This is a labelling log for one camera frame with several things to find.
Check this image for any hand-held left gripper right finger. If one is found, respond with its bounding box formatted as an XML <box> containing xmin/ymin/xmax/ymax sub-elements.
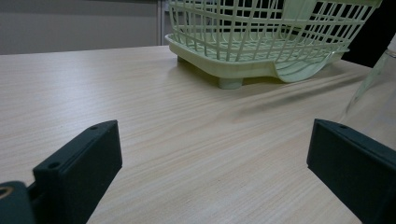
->
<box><xmin>306</xmin><ymin>118</ymin><xmax>396</xmax><ymax>224</ymax></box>

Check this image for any light green plastic dish rack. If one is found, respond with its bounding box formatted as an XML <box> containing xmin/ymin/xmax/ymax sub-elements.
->
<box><xmin>164</xmin><ymin>0</ymin><xmax>383</xmax><ymax>91</ymax></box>

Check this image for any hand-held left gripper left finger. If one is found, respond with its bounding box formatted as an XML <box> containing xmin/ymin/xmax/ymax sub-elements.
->
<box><xmin>32</xmin><ymin>119</ymin><xmax>123</xmax><ymax>224</ymax></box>

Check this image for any clear glass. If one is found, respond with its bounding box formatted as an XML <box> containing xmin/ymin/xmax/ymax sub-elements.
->
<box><xmin>339</xmin><ymin>32</ymin><xmax>396</xmax><ymax>152</ymax></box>

